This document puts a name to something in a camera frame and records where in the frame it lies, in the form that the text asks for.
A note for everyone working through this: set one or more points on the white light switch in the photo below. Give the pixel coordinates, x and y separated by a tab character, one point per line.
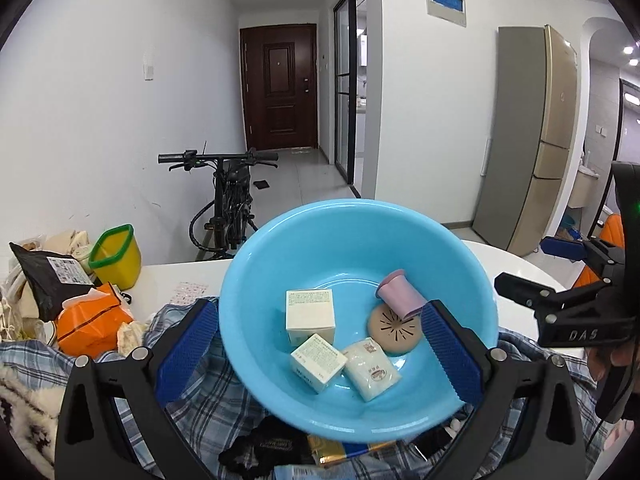
148	67

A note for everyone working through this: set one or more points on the orange chair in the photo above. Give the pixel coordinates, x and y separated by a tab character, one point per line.
612	230

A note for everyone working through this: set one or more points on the gold foil wrapper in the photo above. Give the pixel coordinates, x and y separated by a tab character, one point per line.
327	452

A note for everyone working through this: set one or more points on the blue plaid shirt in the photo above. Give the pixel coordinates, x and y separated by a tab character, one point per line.
210	410

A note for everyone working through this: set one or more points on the yellow container with green rim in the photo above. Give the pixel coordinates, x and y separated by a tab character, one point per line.
120	265

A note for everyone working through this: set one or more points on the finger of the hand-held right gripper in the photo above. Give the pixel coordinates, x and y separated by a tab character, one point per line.
525	292
560	247

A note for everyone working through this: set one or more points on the dark brown door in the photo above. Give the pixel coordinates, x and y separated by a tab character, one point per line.
280	85

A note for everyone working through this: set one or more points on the black bag with white label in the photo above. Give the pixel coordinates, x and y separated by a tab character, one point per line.
35	280

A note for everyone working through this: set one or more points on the crumpled beige tissue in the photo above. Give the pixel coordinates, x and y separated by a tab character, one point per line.
129	335

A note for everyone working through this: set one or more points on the orange tissue box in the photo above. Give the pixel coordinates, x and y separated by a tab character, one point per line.
85	325

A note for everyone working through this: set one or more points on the white printed card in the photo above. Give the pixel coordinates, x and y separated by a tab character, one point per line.
190	292

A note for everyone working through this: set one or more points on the grey gold refrigerator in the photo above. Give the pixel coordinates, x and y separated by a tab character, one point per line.
525	135

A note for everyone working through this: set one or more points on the blue plastic basin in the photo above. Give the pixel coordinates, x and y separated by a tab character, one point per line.
350	240

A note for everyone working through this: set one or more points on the black floor mat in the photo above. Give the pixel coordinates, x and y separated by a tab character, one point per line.
261	184

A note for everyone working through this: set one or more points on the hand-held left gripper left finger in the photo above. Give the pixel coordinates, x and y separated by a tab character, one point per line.
187	355

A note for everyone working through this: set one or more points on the small white carton box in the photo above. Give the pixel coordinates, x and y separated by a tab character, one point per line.
317	360

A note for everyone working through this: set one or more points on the tan round perforated disc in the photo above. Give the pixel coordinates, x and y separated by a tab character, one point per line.
390	330

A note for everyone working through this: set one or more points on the black bicycle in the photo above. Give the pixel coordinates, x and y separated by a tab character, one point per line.
230	185

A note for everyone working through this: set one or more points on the large white carton box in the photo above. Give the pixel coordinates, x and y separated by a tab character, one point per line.
310	315

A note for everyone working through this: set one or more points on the pink plastic cup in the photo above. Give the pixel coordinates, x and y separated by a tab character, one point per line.
400	292

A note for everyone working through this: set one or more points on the black glove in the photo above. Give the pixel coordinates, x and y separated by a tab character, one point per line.
265	445

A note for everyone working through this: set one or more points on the white tissue pack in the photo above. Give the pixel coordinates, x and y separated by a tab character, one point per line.
370	370

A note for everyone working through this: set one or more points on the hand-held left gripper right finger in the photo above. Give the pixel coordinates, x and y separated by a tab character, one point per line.
450	355

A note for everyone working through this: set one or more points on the black framed glass sliding door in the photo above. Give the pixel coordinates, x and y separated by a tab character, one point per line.
345	75

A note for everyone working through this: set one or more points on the white black fuzzy blanket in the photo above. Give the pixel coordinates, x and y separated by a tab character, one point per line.
25	400

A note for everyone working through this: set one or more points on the person's right hand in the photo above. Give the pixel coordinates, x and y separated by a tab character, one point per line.
600	365

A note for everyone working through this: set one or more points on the light blue packet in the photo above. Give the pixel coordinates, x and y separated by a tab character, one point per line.
305	472

